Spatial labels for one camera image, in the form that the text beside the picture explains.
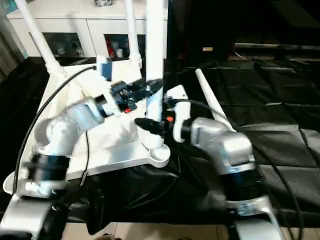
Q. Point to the white plastic table leg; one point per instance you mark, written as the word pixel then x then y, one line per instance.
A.
pixel 156 50
pixel 210 97
pixel 40 37
pixel 132 32

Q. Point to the white plastic table top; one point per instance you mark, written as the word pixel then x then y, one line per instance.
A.
pixel 112 140

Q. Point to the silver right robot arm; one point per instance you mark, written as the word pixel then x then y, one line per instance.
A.
pixel 225 147

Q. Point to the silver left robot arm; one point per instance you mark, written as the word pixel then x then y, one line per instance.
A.
pixel 57 140

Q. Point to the red bottle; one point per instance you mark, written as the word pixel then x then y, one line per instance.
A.
pixel 109 47

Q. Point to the black cabinet with gold label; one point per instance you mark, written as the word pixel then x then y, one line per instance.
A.
pixel 200 27

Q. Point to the white sideboard cabinet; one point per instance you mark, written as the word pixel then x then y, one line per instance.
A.
pixel 75 25

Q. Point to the dark ornament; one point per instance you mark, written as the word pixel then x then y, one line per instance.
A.
pixel 103 2

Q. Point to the black mat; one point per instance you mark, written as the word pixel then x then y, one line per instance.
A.
pixel 275 112

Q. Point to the grey brown curtain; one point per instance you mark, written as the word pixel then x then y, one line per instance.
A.
pixel 10 45

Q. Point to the dark metal bar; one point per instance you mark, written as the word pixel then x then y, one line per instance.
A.
pixel 275 46

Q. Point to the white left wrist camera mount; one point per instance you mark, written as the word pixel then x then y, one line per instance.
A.
pixel 106 68

